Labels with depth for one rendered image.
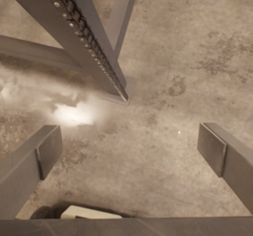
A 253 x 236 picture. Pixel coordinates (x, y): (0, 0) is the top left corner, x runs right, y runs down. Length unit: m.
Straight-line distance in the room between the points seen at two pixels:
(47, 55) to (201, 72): 0.71
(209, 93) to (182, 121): 0.19
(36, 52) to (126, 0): 0.37
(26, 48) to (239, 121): 0.97
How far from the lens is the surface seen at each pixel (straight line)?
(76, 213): 0.92
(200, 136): 0.17
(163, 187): 0.95
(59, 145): 0.16
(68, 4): 0.25
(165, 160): 0.92
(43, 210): 0.99
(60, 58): 0.69
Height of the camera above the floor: 0.90
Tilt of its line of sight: 80 degrees down
